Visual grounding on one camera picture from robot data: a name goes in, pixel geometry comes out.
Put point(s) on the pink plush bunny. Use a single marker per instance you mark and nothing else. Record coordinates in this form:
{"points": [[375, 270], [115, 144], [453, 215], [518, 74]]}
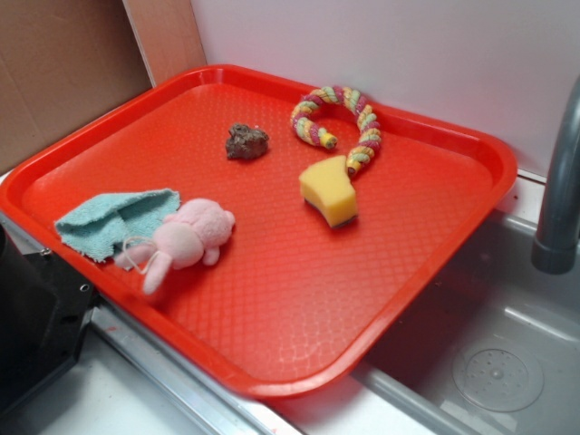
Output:
{"points": [[193, 234]]}

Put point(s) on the teal terry cloth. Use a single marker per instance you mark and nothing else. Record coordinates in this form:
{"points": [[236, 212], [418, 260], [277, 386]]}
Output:
{"points": [[98, 227]]}

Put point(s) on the yellow sponge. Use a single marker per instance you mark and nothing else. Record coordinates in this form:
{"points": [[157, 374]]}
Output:
{"points": [[327, 187]]}

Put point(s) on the brown cardboard panel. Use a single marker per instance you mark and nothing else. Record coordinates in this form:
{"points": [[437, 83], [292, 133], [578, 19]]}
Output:
{"points": [[63, 65]]}

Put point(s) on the grey toy sink basin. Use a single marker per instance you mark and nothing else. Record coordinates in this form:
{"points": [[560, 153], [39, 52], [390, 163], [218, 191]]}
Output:
{"points": [[491, 346]]}

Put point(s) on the brown lumpy toy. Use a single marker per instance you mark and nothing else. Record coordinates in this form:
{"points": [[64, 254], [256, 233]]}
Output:
{"points": [[246, 143]]}

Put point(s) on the red plastic tray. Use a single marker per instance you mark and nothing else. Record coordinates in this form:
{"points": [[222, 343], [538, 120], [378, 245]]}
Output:
{"points": [[291, 304]]}

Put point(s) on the grey faucet spout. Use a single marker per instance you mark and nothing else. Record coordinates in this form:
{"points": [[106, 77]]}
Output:
{"points": [[557, 235]]}

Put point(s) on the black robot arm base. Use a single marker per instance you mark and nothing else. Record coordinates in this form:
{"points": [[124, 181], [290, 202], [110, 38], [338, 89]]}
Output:
{"points": [[45, 308]]}

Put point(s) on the multicolour twisted rope toy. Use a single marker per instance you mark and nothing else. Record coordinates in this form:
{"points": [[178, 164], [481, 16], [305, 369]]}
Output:
{"points": [[311, 133]]}

